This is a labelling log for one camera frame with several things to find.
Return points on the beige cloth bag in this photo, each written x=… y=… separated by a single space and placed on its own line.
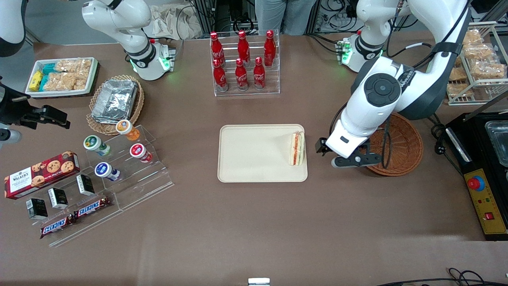
x=170 y=22

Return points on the stack of foil trays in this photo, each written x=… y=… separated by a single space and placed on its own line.
x=115 y=101

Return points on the triangular sandwich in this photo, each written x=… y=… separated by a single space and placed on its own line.
x=297 y=149

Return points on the brown round wicker basket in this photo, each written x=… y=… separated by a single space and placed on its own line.
x=405 y=147

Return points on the black appliance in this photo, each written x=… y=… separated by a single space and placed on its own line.
x=474 y=139

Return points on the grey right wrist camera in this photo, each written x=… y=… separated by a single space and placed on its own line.
x=10 y=136

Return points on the small black box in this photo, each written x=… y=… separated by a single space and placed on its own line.
x=37 y=208
x=85 y=184
x=58 y=198

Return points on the red lid yogurt cup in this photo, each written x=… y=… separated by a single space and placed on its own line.
x=137 y=151

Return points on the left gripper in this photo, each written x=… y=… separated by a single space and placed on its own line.
x=320 y=145

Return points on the Snickers bar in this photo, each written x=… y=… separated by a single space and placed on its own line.
x=91 y=207
x=55 y=226

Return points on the clear acrylic bottle rack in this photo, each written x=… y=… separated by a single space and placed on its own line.
x=274 y=79

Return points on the person legs in grey trousers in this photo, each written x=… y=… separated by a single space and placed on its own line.
x=278 y=16

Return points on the clear acrylic stepped snack stand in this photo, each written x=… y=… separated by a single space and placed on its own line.
x=91 y=224

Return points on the red Walkers cookie box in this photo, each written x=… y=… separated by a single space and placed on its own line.
x=39 y=174

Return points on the red cola bottle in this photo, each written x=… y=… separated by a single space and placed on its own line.
x=270 y=47
x=220 y=77
x=241 y=77
x=259 y=75
x=216 y=47
x=243 y=45

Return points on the orange lid yogurt cup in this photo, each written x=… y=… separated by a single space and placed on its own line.
x=125 y=128

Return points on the light woven oval basket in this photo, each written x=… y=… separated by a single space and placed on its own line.
x=99 y=128

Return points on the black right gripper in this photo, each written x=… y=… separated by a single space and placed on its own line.
x=16 y=110

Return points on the yellow control panel with button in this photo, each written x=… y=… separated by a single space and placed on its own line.
x=486 y=206

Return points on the yellow snack pack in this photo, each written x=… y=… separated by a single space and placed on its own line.
x=35 y=80

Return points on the clear bag of rice crackers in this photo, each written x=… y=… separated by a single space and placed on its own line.
x=482 y=51
x=460 y=90
x=488 y=69
x=459 y=74
x=475 y=37

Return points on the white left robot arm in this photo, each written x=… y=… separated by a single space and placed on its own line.
x=365 y=115

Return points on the clear glass container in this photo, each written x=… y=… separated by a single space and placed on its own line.
x=500 y=143

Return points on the rice cracker snack bag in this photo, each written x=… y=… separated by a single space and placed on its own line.
x=65 y=81
x=73 y=65

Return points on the green lid yogurt cup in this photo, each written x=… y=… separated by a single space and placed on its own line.
x=93 y=143

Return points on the small white metal bracket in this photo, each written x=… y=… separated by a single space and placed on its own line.
x=258 y=282

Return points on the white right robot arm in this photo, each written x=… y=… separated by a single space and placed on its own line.
x=131 y=24

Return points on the teal snack pack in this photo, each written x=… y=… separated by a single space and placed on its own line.
x=49 y=68
x=43 y=82

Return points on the clear acrylic stepped cup stand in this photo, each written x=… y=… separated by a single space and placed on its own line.
x=143 y=182

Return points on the blue lid yogurt cup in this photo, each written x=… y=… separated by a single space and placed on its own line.
x=103 y=170

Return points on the beige rectangular tray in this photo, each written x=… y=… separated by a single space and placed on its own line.
x=254 y=155

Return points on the white rectangular snack tray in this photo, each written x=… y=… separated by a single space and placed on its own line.
x=93 y=75

